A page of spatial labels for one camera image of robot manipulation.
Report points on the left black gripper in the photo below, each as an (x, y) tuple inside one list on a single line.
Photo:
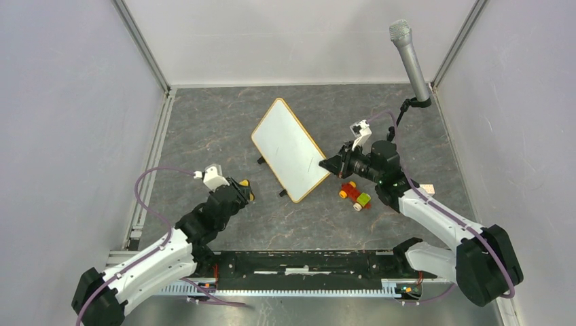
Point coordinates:
[(243, 193)]

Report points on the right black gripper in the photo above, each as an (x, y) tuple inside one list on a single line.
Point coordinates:
[(339, 164)]

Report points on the yellow bone shaped eraser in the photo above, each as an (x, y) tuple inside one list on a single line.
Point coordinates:
[(246, 190)]

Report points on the yellow framed whiteboard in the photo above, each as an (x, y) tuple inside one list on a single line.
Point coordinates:
[(288, 149)]

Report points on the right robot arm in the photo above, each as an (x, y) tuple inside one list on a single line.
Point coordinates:
[(479, 260)]

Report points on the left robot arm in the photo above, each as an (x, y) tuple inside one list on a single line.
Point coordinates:
[(107, 297)]

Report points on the red toy brick car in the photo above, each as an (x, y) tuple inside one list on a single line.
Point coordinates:
[(361, 200)]

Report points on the colourful toy brick pile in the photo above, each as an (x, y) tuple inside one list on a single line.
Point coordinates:
[(427, 189)]

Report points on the silver microphone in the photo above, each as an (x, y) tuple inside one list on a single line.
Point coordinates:
[(401, 37)]

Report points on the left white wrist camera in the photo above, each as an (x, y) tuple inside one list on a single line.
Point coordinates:
[(212, 177)]

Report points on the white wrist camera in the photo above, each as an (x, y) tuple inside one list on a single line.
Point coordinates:
[(212, 177), (362, 132)]

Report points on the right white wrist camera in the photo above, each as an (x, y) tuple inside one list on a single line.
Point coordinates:
[(362, 132)]

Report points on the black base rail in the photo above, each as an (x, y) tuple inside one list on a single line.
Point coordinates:
[(318, 270)]

